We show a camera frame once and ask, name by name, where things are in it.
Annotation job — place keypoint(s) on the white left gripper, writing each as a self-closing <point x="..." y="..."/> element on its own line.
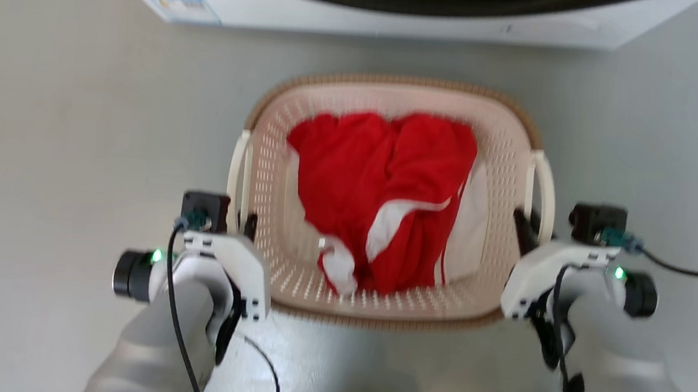
<point x="246" y="269"/>

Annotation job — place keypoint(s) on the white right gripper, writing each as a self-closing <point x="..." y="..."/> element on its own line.
<point x="540" y="272"/>

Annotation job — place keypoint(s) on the beige plastic laundry basket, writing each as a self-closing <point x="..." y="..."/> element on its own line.
<point x="505" y="166"/>

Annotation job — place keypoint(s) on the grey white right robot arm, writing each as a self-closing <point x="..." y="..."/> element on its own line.
<point x="626" y="376"/>

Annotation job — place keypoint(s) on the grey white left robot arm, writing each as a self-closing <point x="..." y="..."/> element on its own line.
<point x="162" y="344"/>

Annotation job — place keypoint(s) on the red garment with white stripes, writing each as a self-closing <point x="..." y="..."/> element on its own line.
<point x="363" y="184"/>

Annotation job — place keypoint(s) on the blue white energy label sticker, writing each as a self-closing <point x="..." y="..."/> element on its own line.
<point x="181" y="7"/>

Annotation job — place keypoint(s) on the white washing machine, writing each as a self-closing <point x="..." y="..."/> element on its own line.
<point x="366" y="21"/>

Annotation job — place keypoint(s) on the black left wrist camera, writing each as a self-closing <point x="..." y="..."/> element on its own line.
<point x="206" y="206"/>

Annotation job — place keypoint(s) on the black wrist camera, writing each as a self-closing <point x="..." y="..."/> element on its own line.
<point x="596" y="223"/>
<point x="206" y="206"/>

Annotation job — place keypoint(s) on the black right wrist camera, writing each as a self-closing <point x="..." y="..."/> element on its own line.
<point x="596" y="223"/>

